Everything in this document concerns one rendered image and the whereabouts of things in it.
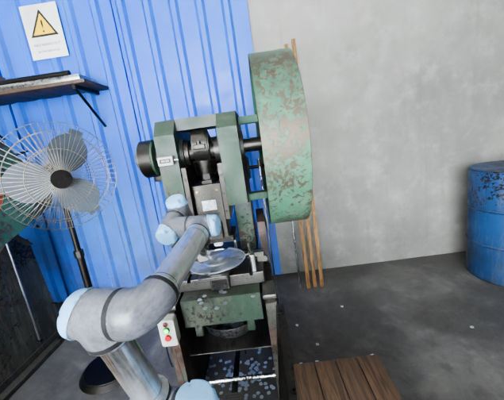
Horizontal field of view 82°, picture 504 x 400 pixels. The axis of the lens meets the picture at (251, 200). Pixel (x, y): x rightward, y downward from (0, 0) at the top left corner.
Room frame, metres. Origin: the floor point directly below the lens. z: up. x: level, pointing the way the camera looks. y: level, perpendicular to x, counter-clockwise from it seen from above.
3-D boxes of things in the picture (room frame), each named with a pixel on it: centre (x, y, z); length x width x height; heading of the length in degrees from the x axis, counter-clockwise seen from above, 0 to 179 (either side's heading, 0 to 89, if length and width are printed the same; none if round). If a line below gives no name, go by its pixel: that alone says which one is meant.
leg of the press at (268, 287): (1.64, -0.06, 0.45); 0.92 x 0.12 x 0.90; 178
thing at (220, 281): (1.33, 0.22, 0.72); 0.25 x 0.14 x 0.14; 178
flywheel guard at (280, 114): (1.60, -0.13, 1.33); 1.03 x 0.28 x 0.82; 178
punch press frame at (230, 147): (1.65, 0.21, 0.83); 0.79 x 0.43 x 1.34; 178
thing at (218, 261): (1.38, 0.22, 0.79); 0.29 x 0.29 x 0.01
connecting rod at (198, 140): (1.50, 0.21, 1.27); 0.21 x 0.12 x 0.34; 178
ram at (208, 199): (1.46, 0.21, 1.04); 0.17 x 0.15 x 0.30; 178
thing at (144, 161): (1.53, 0.46, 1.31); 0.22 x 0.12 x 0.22; 178
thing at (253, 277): (1.50, 0.21, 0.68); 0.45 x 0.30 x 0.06; 88
